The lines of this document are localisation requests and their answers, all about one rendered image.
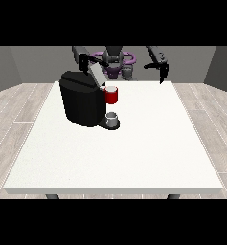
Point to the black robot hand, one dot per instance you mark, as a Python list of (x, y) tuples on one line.
[(163, 67), (83, 61)]

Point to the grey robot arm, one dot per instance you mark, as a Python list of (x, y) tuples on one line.
[(78, 52), (156, 53)]

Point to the pale grey machine lid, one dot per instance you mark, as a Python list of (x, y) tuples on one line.
[(97, 75)]

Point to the black coffee machine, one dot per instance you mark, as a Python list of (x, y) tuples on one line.
[(79, 102)]

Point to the red pod holder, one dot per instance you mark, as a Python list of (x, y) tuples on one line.
[(111, 97)]

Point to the grey robot trunk purple rings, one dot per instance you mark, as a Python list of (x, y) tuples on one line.
[(115, 57)]

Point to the small grey cup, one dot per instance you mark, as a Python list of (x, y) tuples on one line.
[(112, 119)]

